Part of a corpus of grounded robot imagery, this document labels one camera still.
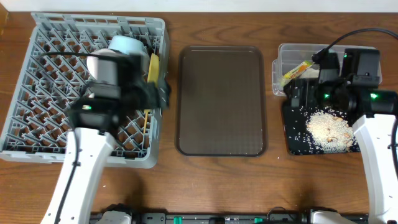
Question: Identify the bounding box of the spilled rice pile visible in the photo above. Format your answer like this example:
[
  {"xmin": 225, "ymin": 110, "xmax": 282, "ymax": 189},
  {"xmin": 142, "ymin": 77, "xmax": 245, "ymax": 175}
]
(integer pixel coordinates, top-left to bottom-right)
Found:
[{"xmin": 287, "ymin": 105, "xmax": 358, "ymax": 155}]

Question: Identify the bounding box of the yellow round plate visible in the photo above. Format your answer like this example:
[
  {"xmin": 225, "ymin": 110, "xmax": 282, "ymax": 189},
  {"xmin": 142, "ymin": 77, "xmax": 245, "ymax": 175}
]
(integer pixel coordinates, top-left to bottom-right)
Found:
[{"xmin": 147, "ymin": 54, "xmax": 160, "ymax": 86}]

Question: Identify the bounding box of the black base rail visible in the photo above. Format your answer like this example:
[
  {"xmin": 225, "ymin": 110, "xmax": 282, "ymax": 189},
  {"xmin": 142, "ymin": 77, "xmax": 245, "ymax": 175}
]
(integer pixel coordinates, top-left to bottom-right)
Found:
[{"xmin": 90, "ymin": 212, "xmax": 371, "ymax": 224}]

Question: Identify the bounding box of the clear plastic bin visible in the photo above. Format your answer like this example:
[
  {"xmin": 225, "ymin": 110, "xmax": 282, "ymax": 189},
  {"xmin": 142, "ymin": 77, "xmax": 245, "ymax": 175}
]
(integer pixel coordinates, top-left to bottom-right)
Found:
[{"xmin": 272, "ymin": 43, "xmax": 377, "ymax": 96}]

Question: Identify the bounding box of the white paper napkin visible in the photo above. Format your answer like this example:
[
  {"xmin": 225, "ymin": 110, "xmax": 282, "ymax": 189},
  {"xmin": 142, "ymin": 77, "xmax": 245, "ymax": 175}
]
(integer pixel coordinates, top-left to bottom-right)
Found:
[{"xmin": 300, "ymin": 68, "xmax": 320, "ymax": 78}]

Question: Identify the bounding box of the pink white bowl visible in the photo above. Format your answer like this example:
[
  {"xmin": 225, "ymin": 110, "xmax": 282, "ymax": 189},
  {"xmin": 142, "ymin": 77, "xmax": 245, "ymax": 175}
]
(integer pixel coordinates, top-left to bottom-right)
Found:
[{"xmin": 86, "ymin": 56, "xmax": 118, "ymax": 85}]

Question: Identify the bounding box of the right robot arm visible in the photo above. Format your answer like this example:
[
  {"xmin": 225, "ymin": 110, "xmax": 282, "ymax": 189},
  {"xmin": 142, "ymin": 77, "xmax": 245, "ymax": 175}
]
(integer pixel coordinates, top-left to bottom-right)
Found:
[{"xmin": 284, "ymin": 48, "xmax": 397, "ymax": 223}]

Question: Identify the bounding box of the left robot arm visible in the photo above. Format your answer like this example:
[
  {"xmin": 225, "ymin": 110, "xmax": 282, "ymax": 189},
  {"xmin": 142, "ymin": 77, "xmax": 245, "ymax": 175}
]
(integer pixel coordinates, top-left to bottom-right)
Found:
[{"xmin": 42, "ymin": 50, "xmax": 170, "ymax": 223}]

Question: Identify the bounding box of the dark brown serving tray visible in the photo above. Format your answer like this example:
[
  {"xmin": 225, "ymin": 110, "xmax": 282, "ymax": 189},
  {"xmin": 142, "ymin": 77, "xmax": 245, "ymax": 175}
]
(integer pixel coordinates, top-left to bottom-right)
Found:
[{"xmin": 175, "ymin": 45, "xmax": 267, "ymax": 157}]

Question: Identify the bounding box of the black plastic bin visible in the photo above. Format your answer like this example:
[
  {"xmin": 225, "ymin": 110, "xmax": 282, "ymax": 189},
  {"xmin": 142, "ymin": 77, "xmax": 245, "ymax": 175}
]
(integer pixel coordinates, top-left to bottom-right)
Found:
[{"xmin": 280, "ymin": 93, "xmax": 361, "ymax": 156}]

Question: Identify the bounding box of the light blue bowl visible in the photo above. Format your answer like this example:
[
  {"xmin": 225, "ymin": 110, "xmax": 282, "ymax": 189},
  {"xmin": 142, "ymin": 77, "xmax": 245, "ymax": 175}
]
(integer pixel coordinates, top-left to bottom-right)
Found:
[{"xmin": 108, "ymin": 35, "xmax": 150, "ymax": 62}]

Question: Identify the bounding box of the grey plastic dish rack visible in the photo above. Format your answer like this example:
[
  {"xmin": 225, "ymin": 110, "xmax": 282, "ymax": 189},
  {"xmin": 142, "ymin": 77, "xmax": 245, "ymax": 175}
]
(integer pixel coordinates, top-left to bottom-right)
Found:
[{"xmin": 1, "ymin": 12, "xmax": 170, "ymax": 164}]

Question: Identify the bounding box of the green orange snack wrapper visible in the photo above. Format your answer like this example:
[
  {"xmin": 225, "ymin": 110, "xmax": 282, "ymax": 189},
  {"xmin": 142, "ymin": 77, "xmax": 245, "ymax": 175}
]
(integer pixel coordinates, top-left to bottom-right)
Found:
[{"xmin": 279, "ymin": 60, "xmax": 313, "ymax": 87}]

